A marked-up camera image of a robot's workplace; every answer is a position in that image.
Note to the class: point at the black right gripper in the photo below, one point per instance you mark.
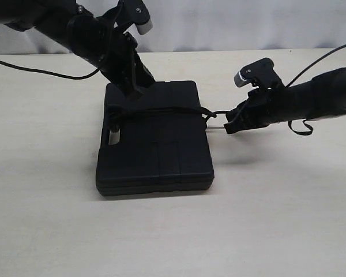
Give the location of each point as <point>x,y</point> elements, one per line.
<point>253,113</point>

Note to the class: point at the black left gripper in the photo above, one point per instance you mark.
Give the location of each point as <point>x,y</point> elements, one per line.
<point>125,69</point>

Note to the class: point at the black plastic case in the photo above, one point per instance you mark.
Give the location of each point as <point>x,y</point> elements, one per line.
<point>155,144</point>

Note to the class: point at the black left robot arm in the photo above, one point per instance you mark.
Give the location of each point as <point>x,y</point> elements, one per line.
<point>102,41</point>

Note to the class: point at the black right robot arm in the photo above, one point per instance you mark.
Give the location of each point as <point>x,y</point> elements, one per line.
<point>324,96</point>

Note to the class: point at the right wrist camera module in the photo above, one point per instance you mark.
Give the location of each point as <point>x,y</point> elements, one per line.
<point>259,74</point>

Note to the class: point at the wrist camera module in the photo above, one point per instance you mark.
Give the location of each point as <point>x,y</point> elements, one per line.
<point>259,74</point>
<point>134,12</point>

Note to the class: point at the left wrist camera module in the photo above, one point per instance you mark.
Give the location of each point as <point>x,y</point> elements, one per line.
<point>134,12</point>

